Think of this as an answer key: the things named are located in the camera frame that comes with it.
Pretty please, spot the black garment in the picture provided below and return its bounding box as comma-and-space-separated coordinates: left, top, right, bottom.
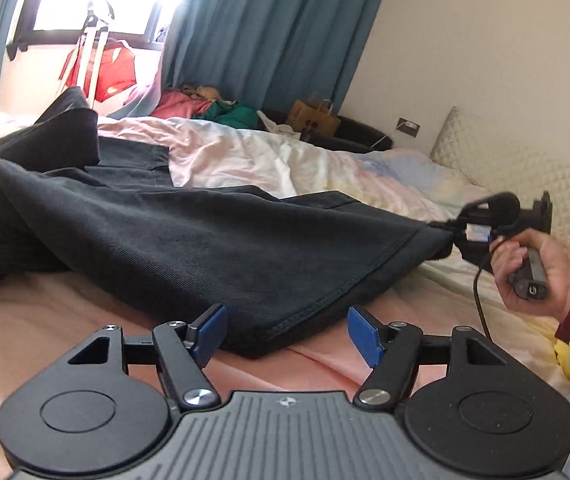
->
0, 89, 452, 358

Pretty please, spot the right hand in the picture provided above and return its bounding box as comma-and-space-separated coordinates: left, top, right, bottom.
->
490, 229, 570, 322

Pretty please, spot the quilted cream pillow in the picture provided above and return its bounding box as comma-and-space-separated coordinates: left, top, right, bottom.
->
430, 106, 570, 247

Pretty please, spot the pastel bed sheet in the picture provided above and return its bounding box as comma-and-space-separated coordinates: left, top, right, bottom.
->
0, 109, 570, 480

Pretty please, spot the black armchair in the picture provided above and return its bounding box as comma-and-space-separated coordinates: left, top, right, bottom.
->
263, 110, 393, 154

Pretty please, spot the green clothing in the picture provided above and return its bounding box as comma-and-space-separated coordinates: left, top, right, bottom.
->
194, 101, 259, 130

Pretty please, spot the teal right curtain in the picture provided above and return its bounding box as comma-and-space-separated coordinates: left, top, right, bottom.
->
113, 0, 381, 118

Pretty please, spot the pink clothing pile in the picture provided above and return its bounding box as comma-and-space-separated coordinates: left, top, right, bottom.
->
151, 90, 212, 119

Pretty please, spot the red bag on stand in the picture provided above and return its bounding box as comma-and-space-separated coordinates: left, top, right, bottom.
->
64, 39, 136, 103

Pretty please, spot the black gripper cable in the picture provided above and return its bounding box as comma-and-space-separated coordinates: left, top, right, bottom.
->
472, 238, 509, 344

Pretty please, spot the wall power socket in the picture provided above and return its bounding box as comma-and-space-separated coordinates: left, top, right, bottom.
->
396, 117, 421, 138

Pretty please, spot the dark window frame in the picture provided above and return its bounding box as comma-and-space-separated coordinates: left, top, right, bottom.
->
6, 0, 167, 60

